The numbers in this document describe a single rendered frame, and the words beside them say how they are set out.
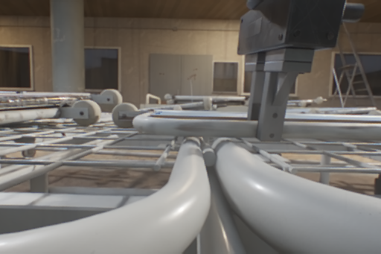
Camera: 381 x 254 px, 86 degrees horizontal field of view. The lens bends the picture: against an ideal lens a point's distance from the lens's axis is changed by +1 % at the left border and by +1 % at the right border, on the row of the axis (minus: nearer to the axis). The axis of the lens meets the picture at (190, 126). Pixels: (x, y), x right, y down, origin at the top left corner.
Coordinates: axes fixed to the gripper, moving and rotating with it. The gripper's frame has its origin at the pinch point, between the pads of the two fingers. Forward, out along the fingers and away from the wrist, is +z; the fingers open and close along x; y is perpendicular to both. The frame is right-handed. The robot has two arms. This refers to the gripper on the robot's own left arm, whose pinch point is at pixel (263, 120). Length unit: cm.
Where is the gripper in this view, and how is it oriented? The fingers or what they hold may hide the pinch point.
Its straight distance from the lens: 27.5
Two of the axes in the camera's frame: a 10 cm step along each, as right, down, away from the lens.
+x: -1.0, -2.7, 9.6
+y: 9.9, 0.2, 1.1
